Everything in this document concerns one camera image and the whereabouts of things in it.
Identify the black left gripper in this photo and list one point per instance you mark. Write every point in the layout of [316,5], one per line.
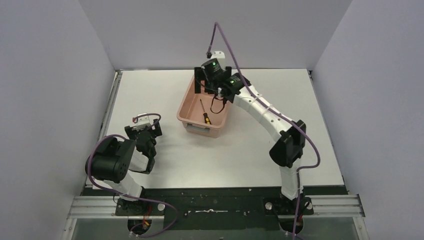
[145,133]

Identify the black yellow screwdriver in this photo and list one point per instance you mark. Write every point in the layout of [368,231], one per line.
[205,114]

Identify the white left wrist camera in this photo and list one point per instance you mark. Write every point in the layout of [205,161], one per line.
[141,121]

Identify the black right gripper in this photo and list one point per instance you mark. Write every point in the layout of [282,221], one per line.
[199,75]

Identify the aluminium front rail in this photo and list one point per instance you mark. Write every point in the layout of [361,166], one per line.
[343,219]

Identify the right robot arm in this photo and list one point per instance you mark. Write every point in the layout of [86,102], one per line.
[289,135]

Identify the aluminium table edge rail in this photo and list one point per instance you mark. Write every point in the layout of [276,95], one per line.
[110,104]

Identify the pink plastic bin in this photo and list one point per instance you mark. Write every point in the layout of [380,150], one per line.
[201,114]

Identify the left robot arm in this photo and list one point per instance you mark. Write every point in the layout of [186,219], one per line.
[113,159]

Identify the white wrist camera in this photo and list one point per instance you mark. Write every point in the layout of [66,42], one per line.
[221,58]
[141,121]

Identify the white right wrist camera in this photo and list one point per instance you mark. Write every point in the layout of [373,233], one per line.
[221,58]

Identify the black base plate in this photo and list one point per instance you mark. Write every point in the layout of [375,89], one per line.
[214,208]

